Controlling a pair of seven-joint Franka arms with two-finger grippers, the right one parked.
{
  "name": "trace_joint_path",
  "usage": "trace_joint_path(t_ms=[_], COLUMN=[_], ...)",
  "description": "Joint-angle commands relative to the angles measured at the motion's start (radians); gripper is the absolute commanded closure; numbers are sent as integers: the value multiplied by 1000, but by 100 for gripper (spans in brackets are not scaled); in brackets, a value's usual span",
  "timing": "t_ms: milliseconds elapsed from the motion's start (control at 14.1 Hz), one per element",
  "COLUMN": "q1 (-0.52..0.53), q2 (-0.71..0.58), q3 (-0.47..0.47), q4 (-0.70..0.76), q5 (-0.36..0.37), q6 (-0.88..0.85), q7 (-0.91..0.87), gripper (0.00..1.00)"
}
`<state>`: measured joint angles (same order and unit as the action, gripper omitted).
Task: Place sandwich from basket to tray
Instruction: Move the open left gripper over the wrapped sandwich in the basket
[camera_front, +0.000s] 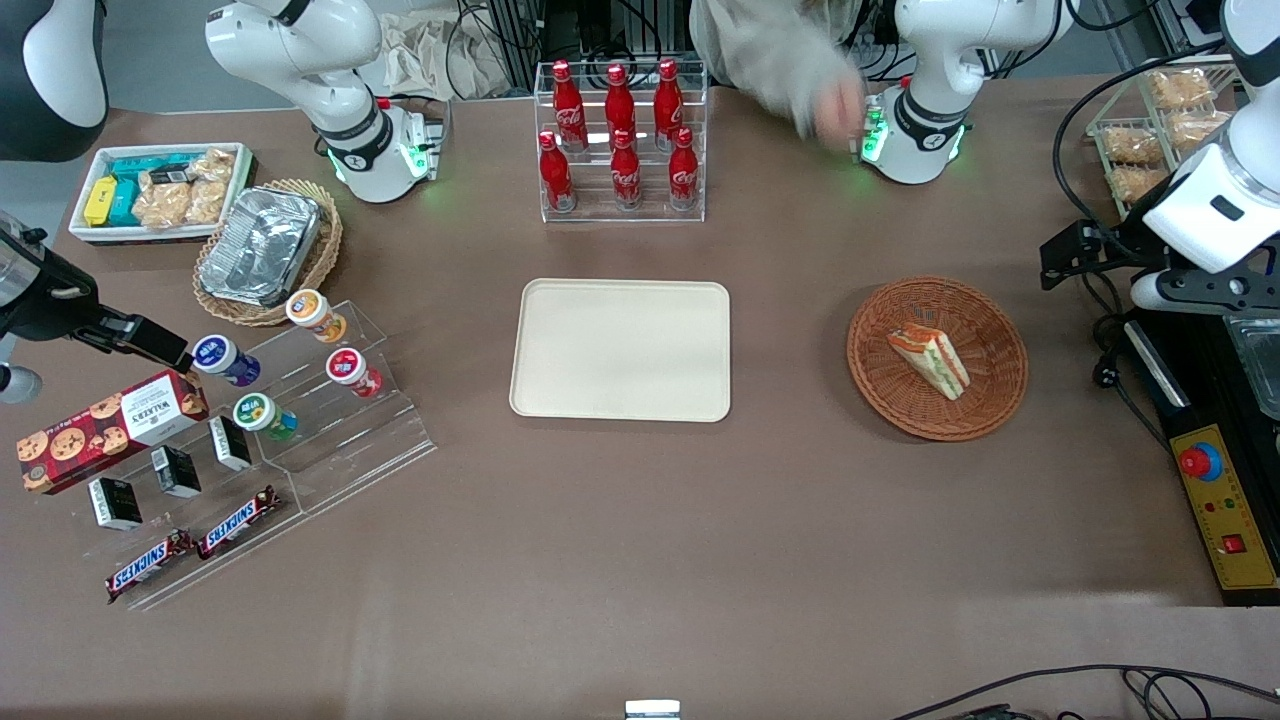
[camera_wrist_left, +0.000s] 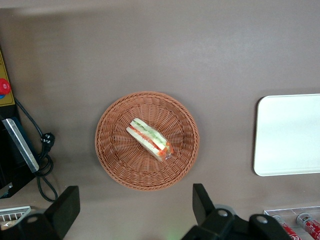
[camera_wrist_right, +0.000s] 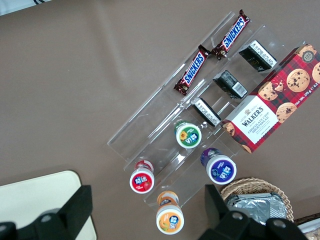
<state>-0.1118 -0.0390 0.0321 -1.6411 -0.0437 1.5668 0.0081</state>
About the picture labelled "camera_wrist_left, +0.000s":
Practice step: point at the yellow appliance control panel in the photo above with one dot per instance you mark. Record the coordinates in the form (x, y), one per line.
(5, 72)

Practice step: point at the clear acrylic bottle rack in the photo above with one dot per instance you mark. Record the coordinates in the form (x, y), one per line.
(287, 212)

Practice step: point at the plastic triangle sandwich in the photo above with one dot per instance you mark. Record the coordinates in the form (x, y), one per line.
(150, 138)

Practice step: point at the round brown wicker basket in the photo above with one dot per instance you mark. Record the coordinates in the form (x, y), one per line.
(120, 160)

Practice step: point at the beige plastic serving tray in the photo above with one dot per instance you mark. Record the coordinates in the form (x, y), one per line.
(287, 135)

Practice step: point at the bagged bread pastry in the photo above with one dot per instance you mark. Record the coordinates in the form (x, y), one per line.
(6, 225)

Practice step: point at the red emergency stop button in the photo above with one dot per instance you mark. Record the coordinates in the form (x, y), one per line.
(4, 86)

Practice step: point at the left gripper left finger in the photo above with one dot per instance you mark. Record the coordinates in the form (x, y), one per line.
(62, 210)

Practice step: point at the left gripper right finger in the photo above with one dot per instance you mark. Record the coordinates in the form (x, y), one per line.
(203, 207)

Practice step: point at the black countertop grill appliance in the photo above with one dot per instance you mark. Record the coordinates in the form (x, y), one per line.
(10, 160)

